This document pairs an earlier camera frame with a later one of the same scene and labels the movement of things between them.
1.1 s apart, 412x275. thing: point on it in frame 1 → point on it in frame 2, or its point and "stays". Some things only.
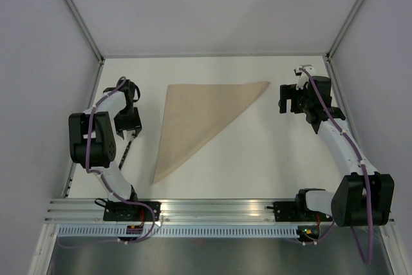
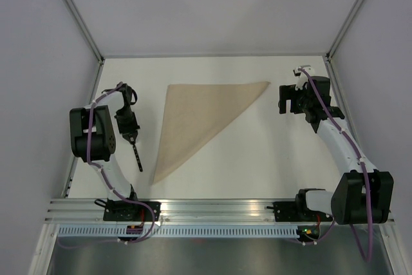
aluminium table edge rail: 94,91 stays
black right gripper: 288,92 stays
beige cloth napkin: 192,113 stays
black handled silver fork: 128,146 → 138,158
